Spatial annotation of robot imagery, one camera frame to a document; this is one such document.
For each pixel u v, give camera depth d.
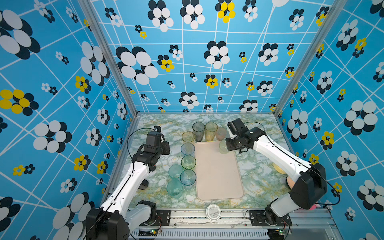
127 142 1.04
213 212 0.70
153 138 0.60
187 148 0.91
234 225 0.72
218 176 0.89
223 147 0.80
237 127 0.64
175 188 0.82
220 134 1.05
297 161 0.46
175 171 0.86
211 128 0.94
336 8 0.68
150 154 0.58
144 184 0.83
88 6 0.69
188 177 0.78
